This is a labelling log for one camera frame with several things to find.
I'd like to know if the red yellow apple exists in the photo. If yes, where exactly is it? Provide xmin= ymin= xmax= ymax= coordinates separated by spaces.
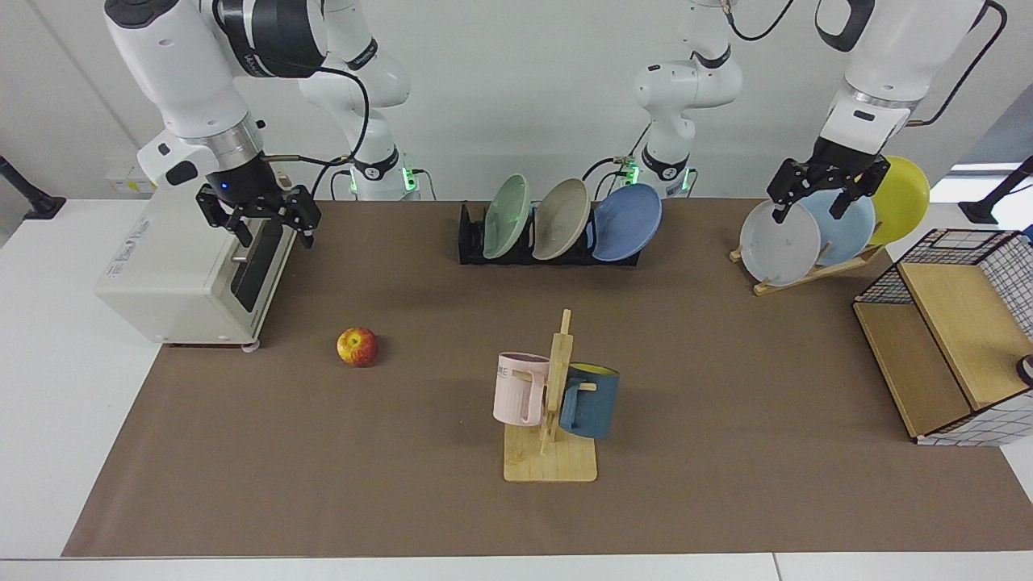
xmin=337 ymin=327 xmax=380 ymax=368

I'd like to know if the light blue plate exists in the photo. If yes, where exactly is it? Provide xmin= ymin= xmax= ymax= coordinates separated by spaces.
xmin=799 ymin=187 xmax=876 ymax=267

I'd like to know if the grey plate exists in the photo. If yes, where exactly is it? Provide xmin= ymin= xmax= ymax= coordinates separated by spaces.
xmin=739 ymin=199 xmax=822 ymax=287

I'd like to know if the yellow plate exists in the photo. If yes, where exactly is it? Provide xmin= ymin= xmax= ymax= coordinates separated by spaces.
xmin=868 ymin=155 xmax=931 ymax=246

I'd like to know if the wooden plate rack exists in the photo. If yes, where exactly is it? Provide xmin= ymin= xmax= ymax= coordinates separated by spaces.
xmin=729 ymin=242 xmax=886 ymax=297

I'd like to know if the black dish rack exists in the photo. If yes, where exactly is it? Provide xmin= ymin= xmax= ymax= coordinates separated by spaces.
xmin=458 ymin=202 xmax=644 ymax=267

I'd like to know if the pale green plate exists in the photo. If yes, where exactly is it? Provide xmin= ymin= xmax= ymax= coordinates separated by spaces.
xmin=482 ymin=173 xmax=532 ymax=261

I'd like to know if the beige plate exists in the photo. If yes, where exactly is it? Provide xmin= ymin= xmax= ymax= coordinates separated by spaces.
xmin=533 ymin=178 xmax=592 ymax=261

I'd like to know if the pale toaster oven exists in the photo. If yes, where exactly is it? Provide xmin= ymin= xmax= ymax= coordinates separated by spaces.
xmin=95 ymin=161 xmax=299 ymax=352

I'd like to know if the black mounting stand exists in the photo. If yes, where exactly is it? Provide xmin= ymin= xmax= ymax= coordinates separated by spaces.
xmin=0 ymin=156 xmax=67 ymax=220
xmin=958 ymin=156 xmax=1033 ymax=225

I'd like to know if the pink cup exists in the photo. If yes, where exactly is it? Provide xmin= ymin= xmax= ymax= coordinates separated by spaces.
xmin=493 ymin=352 xmax=551 ymax=427

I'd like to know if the dark blue cup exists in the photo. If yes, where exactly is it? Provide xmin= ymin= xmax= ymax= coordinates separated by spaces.
xmin=558 ymin=363 xmax=621 ymax=441

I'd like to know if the brown table cloth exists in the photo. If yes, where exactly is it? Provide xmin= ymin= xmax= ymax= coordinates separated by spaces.
xmin=62 ymin=199 xmax=1033 ymax=558

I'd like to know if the wooden cup stand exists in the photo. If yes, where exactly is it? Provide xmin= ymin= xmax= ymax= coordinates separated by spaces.
xmin=504 ymin=309 xmax=599 ymax=483

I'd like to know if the white wall socket strip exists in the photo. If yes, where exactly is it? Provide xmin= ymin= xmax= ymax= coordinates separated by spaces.
xmin=105 ymin=157 xmax=162 ymax=194

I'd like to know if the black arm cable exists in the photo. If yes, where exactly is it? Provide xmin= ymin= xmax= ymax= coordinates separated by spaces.
xmin=722 ymin=0 xmax=1010 ymax=128
xmin=262 ymin=66 xmax=372 ymax=169

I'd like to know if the wire basket with wooden floor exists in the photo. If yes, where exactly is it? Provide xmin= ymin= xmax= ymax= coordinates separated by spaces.
xmin=853 ymin=228 xmax=1033 ymax=447

